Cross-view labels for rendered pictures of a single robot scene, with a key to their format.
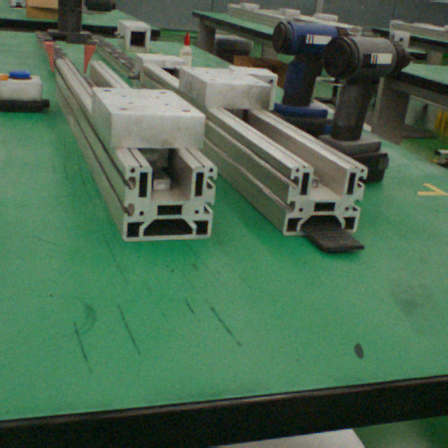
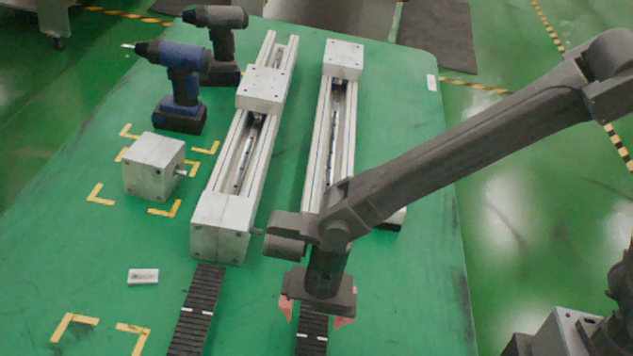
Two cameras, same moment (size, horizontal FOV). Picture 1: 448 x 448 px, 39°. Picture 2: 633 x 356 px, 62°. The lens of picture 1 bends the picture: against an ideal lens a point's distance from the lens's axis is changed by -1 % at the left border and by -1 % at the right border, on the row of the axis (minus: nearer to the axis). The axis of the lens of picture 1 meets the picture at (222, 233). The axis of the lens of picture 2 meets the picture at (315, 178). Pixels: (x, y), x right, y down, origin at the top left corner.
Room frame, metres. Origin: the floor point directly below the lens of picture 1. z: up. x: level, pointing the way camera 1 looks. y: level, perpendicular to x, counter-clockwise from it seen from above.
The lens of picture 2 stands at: (2.13, 0.56, 1.55)
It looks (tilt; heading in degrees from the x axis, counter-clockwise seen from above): 38 degrees down; 199
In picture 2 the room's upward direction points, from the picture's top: 12 degrees clockwise
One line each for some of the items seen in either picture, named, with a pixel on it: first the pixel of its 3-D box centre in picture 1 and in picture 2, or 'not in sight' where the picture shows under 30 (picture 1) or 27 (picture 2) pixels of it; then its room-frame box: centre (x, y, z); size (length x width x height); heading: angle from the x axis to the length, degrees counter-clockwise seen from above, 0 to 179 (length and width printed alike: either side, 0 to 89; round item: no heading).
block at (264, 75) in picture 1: (244, 91); (160, 169); (1.43, -0.02, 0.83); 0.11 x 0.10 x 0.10; 103
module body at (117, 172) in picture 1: (109, 120); (333, 123); (1.02, 0.20, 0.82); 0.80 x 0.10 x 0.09; 21
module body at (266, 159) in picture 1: (218, 123); (261, 110); (1.09, 0.03, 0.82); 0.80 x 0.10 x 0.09; 21
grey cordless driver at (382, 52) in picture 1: (367, 110); (208, 44); (0.99, -0.20, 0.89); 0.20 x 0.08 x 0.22; 133
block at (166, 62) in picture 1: (153, 77); (229, 229); (1.50, 0.20, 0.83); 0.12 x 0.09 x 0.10; 111
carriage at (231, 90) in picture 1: (221, 95); (263, 93); (1.09, 0.03, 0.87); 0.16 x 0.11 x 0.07; 21
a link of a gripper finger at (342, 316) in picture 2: (58, 53); (331, 308); (1.58, 0.45, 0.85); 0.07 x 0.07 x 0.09; 21
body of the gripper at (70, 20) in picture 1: (69, 23); (323, 277); (1.59, 0.42, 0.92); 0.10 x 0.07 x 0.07; 111
